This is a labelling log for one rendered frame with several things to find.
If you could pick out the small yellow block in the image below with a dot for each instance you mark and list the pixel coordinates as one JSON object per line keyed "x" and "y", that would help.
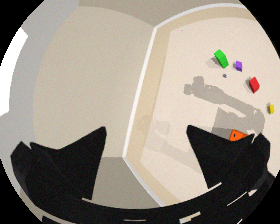
{"x": 271, "y": 109}

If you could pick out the purple block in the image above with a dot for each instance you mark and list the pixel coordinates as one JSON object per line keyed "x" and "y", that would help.
{"x": 239, "y": 66}

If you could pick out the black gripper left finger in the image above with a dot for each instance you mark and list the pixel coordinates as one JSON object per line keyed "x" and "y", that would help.
{"x": 78, "y": 162}

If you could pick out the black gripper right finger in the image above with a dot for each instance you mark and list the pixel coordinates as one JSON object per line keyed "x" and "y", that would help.
{"x": 214, "y": 153}

